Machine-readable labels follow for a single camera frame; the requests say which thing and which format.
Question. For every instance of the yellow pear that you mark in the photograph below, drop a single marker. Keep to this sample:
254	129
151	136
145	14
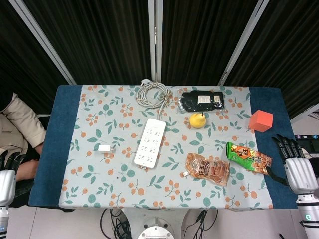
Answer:
197	121

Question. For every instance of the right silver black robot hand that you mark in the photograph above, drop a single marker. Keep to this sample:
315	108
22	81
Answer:
300	174

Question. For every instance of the floral patterned tablecloth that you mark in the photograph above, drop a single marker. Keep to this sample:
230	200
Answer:
99	179

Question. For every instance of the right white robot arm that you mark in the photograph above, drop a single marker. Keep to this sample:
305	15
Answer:
310	216

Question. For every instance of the orange-red cube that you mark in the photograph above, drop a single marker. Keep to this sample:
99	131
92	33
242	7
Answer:
261	120

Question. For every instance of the dark blue table cover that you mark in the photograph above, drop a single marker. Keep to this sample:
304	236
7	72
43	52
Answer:
54	149

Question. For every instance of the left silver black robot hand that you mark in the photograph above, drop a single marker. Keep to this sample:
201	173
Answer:
7	181

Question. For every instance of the black gloves in plastic bag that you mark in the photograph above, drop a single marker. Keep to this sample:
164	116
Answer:
199	104

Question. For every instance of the white power strip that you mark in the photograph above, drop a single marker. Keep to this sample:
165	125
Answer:
149	144

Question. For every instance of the dark monitor screen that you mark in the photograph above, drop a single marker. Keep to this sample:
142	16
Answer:
307	144

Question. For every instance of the white metal frame post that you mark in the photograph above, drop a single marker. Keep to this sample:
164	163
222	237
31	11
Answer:
155	37
42	39
243	39

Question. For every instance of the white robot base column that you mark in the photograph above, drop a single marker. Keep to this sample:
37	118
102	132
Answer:
155	227

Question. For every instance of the brown peanut sauce pouch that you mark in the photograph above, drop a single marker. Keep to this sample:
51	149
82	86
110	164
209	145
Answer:
209	170

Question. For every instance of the green snack bag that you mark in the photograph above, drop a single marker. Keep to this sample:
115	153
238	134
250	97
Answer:
249	158

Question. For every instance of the person in beige jacket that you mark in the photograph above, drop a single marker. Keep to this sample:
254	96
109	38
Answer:
15	119

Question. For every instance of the white cube charger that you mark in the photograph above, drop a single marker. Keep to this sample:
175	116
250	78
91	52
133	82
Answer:
104	148

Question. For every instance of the black pleated curtain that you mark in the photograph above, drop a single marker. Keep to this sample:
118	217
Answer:
104	37

